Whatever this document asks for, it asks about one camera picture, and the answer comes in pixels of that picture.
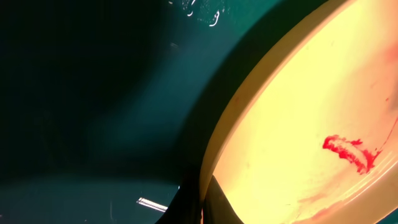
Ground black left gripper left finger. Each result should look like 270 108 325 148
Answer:
155 183 202 224

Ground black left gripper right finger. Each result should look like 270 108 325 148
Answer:
203 176 243 224

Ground yellow plate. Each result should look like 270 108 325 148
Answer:
199 0 397 223

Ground teal plastic tray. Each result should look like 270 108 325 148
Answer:
0 0 398 224

